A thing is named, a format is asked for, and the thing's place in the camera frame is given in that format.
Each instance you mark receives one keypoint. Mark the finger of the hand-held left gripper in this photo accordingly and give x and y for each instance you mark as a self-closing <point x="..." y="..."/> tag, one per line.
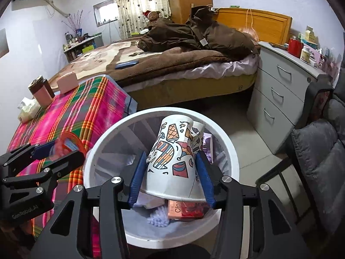
<point x="43" y="151"/>
<point x="67" y="162"/>

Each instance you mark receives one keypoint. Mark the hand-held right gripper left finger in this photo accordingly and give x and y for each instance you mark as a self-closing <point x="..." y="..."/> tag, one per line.
<point x="136" y="178"/>

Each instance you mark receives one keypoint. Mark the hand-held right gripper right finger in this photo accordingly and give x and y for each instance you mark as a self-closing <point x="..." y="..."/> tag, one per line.
<point x="204" y="178"/>

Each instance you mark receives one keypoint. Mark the translucent white bin liner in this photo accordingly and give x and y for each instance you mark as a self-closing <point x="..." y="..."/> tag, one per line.
<point x="113" y="164"/>

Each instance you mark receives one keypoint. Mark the purple drink carton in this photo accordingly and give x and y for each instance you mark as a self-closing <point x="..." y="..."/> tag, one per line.
<point x="208" y="145"/>

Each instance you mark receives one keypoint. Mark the patterned white paper cup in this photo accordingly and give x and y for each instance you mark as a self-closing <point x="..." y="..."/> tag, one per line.
<point x="199" y="137"/>
<point x="169" y="162"/>

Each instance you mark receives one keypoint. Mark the orange pink medicine box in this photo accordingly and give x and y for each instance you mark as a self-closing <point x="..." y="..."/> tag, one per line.
<point x="183" y="211"/>

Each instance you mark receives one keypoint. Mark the white round trash bin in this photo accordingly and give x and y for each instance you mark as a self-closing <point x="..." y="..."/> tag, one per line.
<point x="175" y="237"/>

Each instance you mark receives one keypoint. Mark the yellow soft tissue pack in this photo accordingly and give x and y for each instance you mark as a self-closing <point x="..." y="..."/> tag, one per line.
<point x="28" y="112"/>

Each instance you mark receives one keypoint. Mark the pink mug with brown lid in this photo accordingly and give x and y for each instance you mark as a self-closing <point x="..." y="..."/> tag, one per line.
<point x="41" y="93"/>

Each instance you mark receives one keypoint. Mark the pink green plaid tablecloth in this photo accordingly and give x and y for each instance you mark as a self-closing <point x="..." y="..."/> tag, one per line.
<point x="80" y="105"/>

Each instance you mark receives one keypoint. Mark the pink storage box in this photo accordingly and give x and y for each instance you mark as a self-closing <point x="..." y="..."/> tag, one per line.
<point x="67" y="82"/>

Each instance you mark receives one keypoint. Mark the cluttered dressing table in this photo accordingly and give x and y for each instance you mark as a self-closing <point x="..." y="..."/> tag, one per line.
<point x="83" y="48"/>

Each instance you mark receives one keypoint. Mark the lilac bed sheet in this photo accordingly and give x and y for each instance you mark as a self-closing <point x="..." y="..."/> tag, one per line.
<point x="221" y="68"/>

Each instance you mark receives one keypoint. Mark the grey drawer cabinet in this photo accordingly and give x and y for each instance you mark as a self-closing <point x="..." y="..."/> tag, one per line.
<point x="283" y="99"/>

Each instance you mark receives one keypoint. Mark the brown beige printed blanket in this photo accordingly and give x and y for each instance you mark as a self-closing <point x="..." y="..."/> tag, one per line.
<point x="107" y="56"/>

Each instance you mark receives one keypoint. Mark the grey quilted chair cushion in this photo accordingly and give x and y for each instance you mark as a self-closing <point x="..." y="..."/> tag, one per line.
<point x="320" y="162"/>

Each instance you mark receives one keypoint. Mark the decorative flower branches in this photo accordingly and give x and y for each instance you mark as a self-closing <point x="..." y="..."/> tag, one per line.
<point x="74" y="23"/>

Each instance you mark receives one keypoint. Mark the black metal chair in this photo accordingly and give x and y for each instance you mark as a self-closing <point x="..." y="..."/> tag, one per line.
<point x="312" y="91"/>

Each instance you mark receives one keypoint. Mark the brown jacket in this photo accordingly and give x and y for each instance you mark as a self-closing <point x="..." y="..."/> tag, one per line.
<point x="204" y="37"/>

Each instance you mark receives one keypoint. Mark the air conditioner pipe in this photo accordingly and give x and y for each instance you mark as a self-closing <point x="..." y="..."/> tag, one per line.
<point x="58" y="9"/>

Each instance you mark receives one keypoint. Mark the small window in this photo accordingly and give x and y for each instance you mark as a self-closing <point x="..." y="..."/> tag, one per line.
<point x="106" y="12"/>

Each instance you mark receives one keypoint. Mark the red jar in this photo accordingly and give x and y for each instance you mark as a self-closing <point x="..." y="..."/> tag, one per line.
<point x="294" y="48"/>

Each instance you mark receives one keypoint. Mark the white jar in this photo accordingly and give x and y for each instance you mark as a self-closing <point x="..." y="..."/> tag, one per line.
<point x="305" y="54"/>

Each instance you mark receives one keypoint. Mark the brown teddy bear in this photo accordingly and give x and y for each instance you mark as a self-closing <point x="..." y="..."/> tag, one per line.
<point x="153" y="16"/>

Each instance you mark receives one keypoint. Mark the wooden headboard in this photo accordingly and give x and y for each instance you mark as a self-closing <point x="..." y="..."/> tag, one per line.
<point x="269" y="24"/>

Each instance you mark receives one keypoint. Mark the patterned curtain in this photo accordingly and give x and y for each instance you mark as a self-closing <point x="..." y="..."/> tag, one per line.
<point x="140" y="5"/>

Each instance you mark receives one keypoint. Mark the white green carton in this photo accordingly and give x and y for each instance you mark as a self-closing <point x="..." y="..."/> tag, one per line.
<point x="311" y="35"/>

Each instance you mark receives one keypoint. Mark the wooden wardrobe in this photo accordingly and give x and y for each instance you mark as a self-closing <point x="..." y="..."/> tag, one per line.
<point x="188" y="0"/>

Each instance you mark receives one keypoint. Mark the grey wall panel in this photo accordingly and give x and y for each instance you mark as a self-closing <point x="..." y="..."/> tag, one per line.
<point x="4" y="43"/>

